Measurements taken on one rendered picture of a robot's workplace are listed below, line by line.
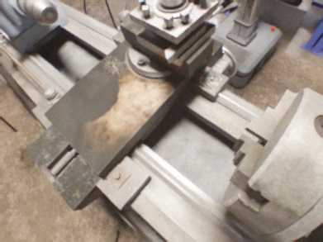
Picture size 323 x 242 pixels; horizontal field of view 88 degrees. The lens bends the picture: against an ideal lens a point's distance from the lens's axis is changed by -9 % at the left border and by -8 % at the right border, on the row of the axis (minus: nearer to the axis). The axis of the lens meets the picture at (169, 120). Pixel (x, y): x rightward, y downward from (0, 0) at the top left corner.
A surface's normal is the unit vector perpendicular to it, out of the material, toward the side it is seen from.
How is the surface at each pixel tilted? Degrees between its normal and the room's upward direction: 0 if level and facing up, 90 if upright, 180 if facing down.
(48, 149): 0
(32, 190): 0
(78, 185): 0
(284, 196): 41
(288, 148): 18
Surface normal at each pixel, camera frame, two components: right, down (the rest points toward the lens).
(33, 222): -0.11, -0.41
